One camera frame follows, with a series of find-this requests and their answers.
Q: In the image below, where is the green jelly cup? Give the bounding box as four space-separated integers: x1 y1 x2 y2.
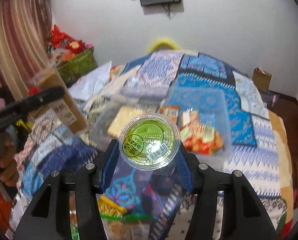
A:
119 112 181 172

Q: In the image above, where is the clothes pile on floor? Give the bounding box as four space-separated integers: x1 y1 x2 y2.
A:
260 90 279 109

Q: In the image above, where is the yellow white snack packet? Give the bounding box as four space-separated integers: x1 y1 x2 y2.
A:
97 196 128 218

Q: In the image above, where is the green patterned storage box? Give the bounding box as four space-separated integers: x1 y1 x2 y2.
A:
57 48 98 84

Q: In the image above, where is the beige cracker block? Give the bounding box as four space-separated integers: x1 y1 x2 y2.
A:
107 106 146 138

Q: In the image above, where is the white plastic bag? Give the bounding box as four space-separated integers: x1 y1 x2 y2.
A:
69 61 112 101

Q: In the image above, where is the red chinese snack packet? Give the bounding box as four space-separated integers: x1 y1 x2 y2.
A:
179 110 224 155

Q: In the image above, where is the yellow foam hoop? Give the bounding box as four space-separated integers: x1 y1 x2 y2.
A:
147 37 180 54

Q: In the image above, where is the clear bag brown fried snack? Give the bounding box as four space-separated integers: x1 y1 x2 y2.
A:
103 215 152 240

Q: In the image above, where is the clear plastic storage bin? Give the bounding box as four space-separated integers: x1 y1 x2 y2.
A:
90 87 232 159

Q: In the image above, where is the person left hand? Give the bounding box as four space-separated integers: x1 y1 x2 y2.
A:
0 132 19 187

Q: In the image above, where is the patchwork patterned bedspread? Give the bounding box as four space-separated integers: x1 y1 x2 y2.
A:
12 50 288 239

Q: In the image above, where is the long wafer bar clear pack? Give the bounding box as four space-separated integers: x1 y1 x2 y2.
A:
158 105 180 124

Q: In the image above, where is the small cardboard box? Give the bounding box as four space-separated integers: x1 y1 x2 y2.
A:
252 67 272 91

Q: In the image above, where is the striped red gold curtain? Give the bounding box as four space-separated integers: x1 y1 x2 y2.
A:
0 0 52 100

